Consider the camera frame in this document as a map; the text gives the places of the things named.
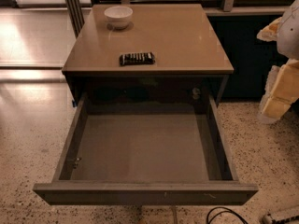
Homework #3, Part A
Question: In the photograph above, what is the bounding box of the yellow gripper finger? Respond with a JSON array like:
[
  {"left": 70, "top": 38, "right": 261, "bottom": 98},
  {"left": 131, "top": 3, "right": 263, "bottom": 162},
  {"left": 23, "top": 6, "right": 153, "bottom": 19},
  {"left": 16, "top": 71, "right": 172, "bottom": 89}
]
[
  {"left": 257, "top": 17, "right": 281, "bottom": 42},
  {"left": 261, "top": 59, "right": 299, "bottom": 120}
]

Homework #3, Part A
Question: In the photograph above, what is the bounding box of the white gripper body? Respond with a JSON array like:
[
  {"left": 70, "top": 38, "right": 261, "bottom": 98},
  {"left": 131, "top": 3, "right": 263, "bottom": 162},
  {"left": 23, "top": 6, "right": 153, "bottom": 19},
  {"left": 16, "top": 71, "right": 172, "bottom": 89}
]
[{"left": 277, "top": 0, "right": 299, "bottom": 60}]

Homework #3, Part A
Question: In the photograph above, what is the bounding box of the black rxbar chocolate bar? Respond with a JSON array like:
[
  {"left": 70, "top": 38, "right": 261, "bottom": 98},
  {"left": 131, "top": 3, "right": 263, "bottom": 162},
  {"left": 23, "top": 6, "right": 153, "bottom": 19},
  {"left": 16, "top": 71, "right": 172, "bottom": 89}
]
[{"left": 119, "top": 52, "right": 155, "bottom": 66}]

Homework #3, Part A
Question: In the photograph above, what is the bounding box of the brown drawer cabinet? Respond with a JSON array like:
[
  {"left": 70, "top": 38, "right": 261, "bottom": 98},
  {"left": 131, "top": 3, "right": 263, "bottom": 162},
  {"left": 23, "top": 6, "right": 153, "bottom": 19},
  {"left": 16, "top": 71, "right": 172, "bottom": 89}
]
[{"left": 63, "top": 5, "right": 234, "bottom": 111}]

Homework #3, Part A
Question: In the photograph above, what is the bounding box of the open top drawer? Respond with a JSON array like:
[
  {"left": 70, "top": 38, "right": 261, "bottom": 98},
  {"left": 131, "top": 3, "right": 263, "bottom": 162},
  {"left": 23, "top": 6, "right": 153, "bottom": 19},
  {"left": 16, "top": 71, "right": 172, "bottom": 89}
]
[{"left": 33, "top": 95, "right": 258, "bottom": 205}]

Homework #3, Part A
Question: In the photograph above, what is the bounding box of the white power strip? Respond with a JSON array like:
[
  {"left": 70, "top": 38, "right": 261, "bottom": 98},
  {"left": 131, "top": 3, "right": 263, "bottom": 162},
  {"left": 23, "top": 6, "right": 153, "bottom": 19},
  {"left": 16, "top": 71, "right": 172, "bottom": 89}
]
[{"left": 262, "top": 206, "right": 299, "bottom": 224}]

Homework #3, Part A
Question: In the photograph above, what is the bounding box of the white ceramic bowl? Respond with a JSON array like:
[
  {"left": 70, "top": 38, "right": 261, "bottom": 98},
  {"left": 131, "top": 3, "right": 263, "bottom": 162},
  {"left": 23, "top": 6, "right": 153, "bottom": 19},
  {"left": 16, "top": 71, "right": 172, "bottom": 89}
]
[{"left": 104, "top": 6, "right": 133, "bottom": 29}]

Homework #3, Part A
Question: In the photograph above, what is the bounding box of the black cable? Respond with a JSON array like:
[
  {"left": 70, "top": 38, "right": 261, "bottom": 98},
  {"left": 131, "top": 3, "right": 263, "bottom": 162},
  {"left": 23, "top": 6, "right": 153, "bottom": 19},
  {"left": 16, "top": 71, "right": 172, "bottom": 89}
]
[{"left": 206, "top": 206, "right": 249, "bottom": 224}]

